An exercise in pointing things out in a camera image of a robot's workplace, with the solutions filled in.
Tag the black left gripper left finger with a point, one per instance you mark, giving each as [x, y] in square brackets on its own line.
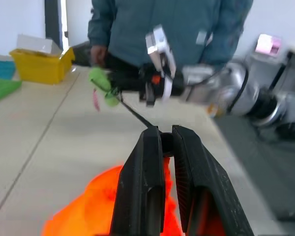
[137, 196]

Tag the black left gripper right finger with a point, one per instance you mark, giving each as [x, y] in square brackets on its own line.
[206, 196]

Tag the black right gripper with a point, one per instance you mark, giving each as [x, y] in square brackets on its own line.
[152, 81]

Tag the person's bare hand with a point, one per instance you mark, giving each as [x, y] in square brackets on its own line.
[98, 54]

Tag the person in teal jacket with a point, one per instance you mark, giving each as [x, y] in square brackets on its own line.
[177, 17]

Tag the yellow storage bin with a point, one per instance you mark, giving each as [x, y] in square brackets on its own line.
[39, 70]

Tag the white box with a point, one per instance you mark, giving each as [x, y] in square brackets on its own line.
[34, 45]

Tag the pink and white device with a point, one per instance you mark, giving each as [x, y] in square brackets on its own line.
[268, 44]

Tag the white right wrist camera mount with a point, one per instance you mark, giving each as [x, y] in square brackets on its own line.
[162, 49]

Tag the dark door frame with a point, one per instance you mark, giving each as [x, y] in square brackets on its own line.
[55, 22]

